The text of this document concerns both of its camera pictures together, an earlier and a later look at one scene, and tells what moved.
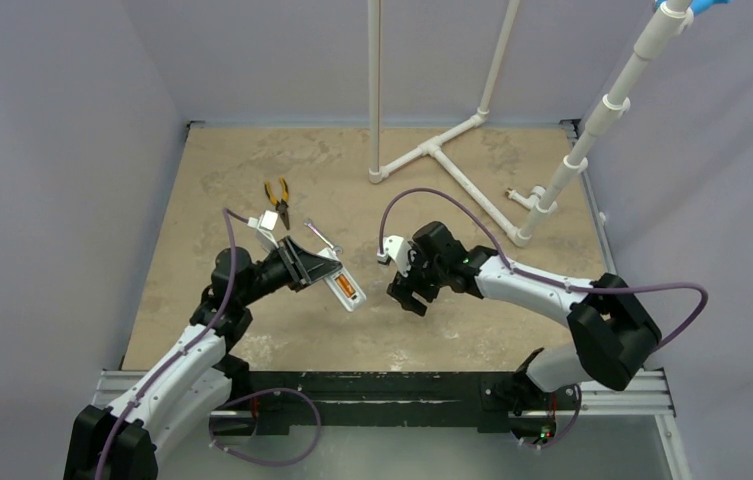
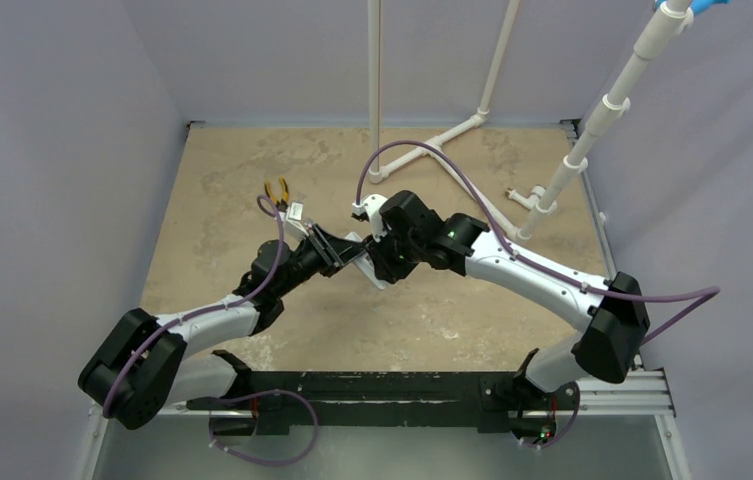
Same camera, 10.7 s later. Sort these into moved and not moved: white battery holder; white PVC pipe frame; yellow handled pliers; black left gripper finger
Moved: black left gripper finger; white battery holder
Not moved: yellow handled pliers; white PVC pipe frame
